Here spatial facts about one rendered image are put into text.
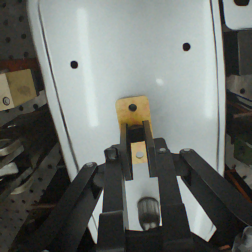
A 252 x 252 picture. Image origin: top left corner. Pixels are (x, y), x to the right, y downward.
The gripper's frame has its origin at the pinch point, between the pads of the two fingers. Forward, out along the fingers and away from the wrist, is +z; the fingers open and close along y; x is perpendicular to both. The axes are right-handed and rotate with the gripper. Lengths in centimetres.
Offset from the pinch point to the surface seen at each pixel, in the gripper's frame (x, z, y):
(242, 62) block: 6.2, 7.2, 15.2
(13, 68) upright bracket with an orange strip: 10.2, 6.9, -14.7
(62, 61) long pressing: 9.5, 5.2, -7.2
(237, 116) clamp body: -3.1, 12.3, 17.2
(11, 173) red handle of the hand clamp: -0.5, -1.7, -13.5
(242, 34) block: 9.8, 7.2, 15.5
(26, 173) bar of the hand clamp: -1.3, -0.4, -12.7
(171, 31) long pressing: 10.8, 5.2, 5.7
